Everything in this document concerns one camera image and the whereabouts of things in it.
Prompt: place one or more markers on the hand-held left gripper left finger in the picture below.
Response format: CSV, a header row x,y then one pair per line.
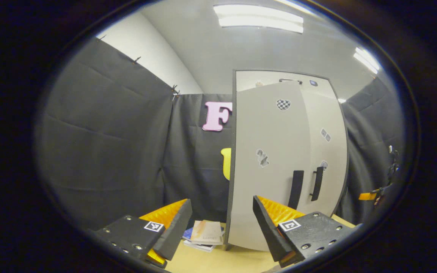
x,y
175,235

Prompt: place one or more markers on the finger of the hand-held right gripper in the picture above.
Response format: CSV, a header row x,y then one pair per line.
x,y
366,196

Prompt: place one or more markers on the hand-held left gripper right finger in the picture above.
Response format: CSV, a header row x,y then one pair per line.
x,y
269,231

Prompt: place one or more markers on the white cabinet door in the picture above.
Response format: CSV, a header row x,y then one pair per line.
x,y
264,125
332,121

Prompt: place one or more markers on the white cabinet drawer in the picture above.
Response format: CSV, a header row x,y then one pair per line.
x,y
249,77

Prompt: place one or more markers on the blue book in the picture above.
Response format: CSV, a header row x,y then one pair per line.
x,y
187,234

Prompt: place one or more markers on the white book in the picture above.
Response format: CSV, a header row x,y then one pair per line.
x,y
199,247

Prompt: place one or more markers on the black backdrop cloth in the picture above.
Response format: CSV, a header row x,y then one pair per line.
x,y
108,151

